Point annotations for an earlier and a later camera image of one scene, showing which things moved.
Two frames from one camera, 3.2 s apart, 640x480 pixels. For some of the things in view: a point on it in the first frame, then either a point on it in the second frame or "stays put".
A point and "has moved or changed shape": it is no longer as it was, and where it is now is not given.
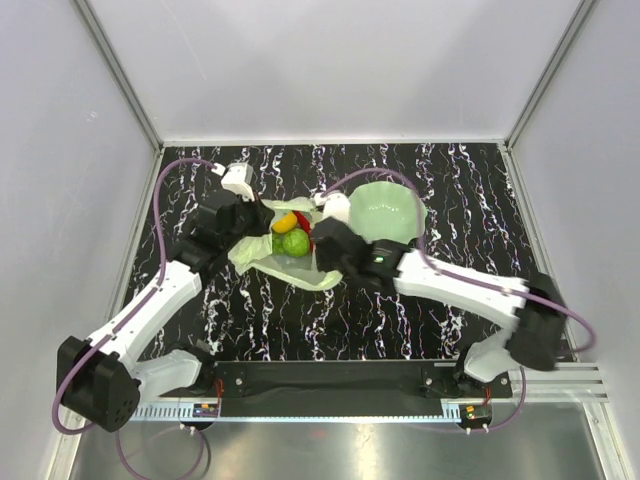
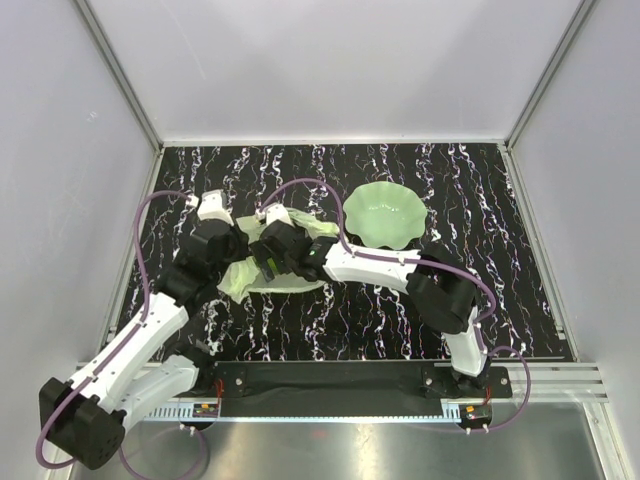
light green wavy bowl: x=386 y=211 stays put
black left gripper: x=263 y=215 -> x=242 y=240
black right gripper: x=323 y=264 -> x=261 y=254
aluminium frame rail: x=119 y=75 stays put
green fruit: x=296 y=242 has moved or changed shape
